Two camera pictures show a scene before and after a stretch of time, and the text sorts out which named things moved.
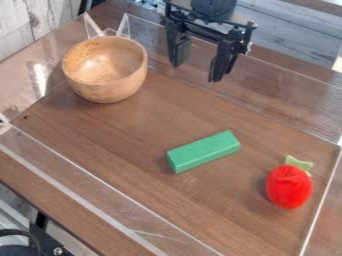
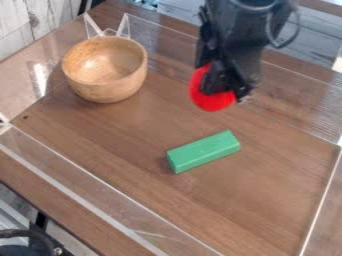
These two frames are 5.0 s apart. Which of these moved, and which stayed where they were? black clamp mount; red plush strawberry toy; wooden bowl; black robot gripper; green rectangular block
Moved: red plush strawberry toy; black robot gripper
Stayed: green rectangular block; black clamp mount; wooden bowl
